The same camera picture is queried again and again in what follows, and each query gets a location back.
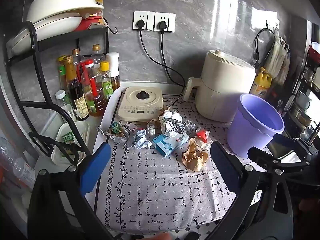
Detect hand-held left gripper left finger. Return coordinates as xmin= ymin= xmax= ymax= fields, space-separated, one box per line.
xmin=27 ymin=142 xmax=112 ymax=240

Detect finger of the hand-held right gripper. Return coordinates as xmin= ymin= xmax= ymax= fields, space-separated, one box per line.
xmin=249 ymin=146 xmax=312 ymax=171
xmin=275 ymin=134 xmax=320 ymax=155

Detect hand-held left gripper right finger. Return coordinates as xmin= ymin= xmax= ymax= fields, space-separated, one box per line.
xmin=207 ymin=141 xmax=295 ymax=240

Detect purple plastic bucket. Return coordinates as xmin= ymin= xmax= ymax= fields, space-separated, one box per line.
xmin=226 ymin=93 xmax=285 ymax=159

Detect blue white medicine box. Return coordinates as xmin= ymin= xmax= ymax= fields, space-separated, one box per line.
xmin=151 ymin=132 xmax=190 ymax=158

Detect white pill blister pack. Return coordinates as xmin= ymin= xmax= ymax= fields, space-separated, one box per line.
xmin=146 ymin=121 xmax=157 ymax=137

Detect crumpled brown paper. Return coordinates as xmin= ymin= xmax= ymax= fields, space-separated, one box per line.
xmin=182 ymin=137 xmax=209 ymax=172

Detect red snack packet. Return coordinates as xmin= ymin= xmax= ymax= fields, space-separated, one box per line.
xmin=195 ymin=128 xmax=210 ymax=143

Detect green foil candy wrapper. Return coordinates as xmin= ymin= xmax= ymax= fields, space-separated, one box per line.
xmin=97 ymin=122 xmax=131 ymax=144

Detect white plastic food container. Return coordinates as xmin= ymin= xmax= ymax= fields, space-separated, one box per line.
xmin=51 ymin=121 xmax=90 ymax=166

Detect dark kitchen shelf rack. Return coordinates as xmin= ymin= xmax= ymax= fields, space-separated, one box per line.
xmin=285 ymin=20 xmax=320 ymax=142

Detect crumpled white tissue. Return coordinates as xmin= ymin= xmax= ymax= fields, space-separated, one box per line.
xmin=127 ymin=127 xmax=153 ymax=149

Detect patterned white table mat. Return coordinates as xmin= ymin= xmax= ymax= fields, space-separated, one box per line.
xmin=93 ymin=85 xmax=275 ymax=233

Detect large crumpled foil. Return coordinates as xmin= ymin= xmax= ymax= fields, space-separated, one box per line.
xmin=159 ymin=110 xmax=186 ymax=140

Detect white cap clear bottle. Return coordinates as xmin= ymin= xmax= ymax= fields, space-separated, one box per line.
xmin=55 ymin=90 xmax=76 ymax=123

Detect yellow detergent bottle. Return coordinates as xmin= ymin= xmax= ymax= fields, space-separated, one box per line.
xmin=249 ymin=67 xmax=272 ymax=96

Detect dark soy sauce bottle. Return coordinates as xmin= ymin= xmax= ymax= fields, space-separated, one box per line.
xmin=64 ymin=55 xmax=90 ymax=121

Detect cream air fryer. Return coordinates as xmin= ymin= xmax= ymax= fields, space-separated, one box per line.
xmin=182 ymin=50 xmax=257 ymax=123

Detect clear plastic water bottle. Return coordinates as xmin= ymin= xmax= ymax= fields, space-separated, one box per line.
xmin=0 ymin=136 xmax=36 ymax=188

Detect cream induction cooker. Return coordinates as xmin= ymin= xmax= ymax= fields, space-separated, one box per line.
xmin=118 ymin=87 xmax=164 ymax=123

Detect green label yellow cap bottle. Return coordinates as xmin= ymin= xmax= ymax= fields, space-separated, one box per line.
xmin=100 ymin=61 xmax=113 ymax=101

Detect hanging plastic bags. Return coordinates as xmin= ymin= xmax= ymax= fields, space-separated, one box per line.
xmin=265 ymin=34 xmax=291 ymax=86

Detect slim green label bottle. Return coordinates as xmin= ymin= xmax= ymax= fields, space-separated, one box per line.
xmin=58 ymin=56 xmax=68 ymax=91

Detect white top oil dispenser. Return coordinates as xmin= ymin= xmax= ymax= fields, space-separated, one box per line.
xmin=105 ymin=52 xmax=121 ymax=92

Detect brown cap sauce bottle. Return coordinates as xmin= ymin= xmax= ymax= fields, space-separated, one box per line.
xmin=72 ymin=49 xmax=86 ymax=67

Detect gold cap clear bottle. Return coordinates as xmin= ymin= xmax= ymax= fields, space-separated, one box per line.
xmin=90 ymin=44 xmax=106 ymax=66

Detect black metal rack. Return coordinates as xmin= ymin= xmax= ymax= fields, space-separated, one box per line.
xmin=6 ymin=17 xmax=118 ymax=167

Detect red plastic container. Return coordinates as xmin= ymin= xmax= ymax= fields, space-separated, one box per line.
xmin=74 ymin=15 xmax=103 ymax=32

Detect white shallow pan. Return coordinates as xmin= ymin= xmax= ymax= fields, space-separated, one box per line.
xmin=11 ymin=12 xmax=83 ymax=53

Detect hanging black cable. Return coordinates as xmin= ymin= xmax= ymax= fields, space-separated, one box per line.
xmin=254 ymin=28 xmax=276 ymax=68

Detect black power cable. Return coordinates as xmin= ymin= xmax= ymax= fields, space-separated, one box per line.
xmin=161 ymin=31 xmax=186 ymax=110
xmin=139 ymin=29 xmax=187 ymax=88

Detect white wall socket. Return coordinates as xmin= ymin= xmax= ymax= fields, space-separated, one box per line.
xmin=154 ymin=12 xmax=176 ymax=34
xmin=133 ymin=11 xmax=155 ymax=31

